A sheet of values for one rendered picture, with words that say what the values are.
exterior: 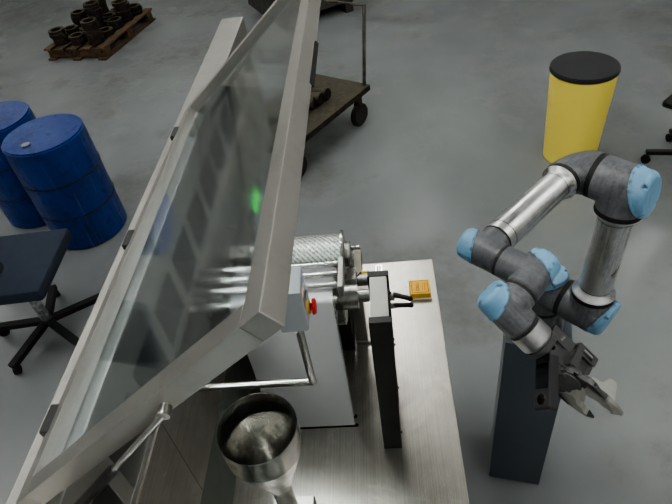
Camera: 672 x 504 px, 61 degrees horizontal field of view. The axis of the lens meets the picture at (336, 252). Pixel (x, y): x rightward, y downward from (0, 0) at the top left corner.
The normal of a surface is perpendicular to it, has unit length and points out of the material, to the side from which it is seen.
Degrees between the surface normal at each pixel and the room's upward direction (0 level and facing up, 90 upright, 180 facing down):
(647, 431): 0
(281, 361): 90
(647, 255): 0
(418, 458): 0
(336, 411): 90
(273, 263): 50
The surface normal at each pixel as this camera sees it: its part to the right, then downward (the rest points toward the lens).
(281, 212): 0.68, -0.53
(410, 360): -0.12, -0.73
